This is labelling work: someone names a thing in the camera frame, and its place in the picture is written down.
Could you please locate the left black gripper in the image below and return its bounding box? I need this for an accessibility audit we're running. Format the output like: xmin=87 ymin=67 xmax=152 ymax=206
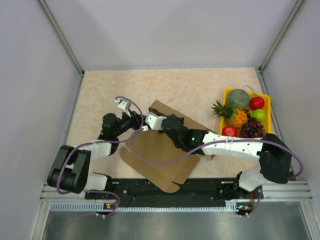
xmin=113 ymin=109 xmax=147 ymax=138

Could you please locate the brown cardboard box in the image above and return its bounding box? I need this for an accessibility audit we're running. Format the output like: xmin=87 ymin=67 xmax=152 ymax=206
xmin=119 ymin=99 xmax=218 ymax=194

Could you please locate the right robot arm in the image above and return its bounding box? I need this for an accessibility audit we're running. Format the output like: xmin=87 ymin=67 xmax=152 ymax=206
xmin=160 ymin=114 xmax=292 ymax=198

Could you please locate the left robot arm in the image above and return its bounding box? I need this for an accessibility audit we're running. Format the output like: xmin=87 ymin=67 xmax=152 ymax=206
xmin=47 ymin=110 xmax=146 ymax=199

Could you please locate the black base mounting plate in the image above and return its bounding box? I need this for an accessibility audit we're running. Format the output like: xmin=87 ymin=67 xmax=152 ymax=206
xmin=84 ymin=177 xmax=296 ymax=208

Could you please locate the yellow plastic fruit tray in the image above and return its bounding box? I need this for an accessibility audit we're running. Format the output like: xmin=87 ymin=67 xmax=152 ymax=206
xmin=219 ymin=88 xmax=273 ymax=134

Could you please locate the red apple near front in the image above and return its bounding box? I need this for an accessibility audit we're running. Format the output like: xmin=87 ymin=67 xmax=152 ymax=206
xmin=221 ymin=125 xmax=238 ymax=137

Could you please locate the red apple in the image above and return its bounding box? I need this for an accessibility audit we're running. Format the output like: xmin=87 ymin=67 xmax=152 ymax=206
xmin=249 ymin=96 xmax=265 ymax=110
xmin=221 ymin=125 xmax=238 ymax=137

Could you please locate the toy pineapple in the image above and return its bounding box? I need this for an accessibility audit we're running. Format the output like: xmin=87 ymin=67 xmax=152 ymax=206
xmin=212 ymin=100 xmax=249 ymax=128

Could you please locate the green netted melon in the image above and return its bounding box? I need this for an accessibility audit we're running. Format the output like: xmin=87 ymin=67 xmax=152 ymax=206
xmin=226 ymin=88 xmax=250 ymax=110

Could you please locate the dark purple grape bunch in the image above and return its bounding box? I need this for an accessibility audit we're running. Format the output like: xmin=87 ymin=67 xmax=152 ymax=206
xmin=239 ymin=117 xmax=266 ymax=138

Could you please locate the red apple at back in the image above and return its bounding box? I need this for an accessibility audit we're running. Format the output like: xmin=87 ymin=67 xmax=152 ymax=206
xmin=249 ymin=96 xmax=265 ymax=110

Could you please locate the green apple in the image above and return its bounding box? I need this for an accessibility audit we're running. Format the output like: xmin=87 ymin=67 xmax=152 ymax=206
xmin=249 ymin=108 xmax=266 ymax=122

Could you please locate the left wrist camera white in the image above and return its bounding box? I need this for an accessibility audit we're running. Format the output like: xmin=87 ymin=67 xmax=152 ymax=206
xmin=115 ymin=98 xmax=131 ymax=115

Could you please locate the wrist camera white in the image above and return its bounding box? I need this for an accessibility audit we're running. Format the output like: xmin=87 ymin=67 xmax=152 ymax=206
xmin=115 ymin=98 xmax=131 ymax=115
xmin=145 ymin=112 xmax=166 ymax=131

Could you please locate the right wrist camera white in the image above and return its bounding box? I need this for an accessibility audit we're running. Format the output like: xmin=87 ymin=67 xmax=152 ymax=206
xmin=145 ymin=112 xmax=166 ymax=131

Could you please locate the left aluminium corner post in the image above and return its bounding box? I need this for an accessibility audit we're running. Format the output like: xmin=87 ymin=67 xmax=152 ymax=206
xmin=36 ymin=0 xmax=85 ymax=77

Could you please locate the aluminium corner post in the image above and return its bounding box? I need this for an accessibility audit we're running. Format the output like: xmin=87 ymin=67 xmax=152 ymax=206
xmin=257 ymin=0 xmax=306 ymax=75
xmin=36 ymin=0 xmax=85 ymax=77

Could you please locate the aluminium frame rail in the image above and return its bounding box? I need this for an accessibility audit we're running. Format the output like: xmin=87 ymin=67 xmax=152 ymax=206
xmin=40 ymin=178 xmax=313 ymax=215

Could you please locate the right aluminium corner post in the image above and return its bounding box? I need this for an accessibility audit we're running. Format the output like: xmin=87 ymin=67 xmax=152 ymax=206
xmin=257 ymin=0 xmax=306 ymax=75

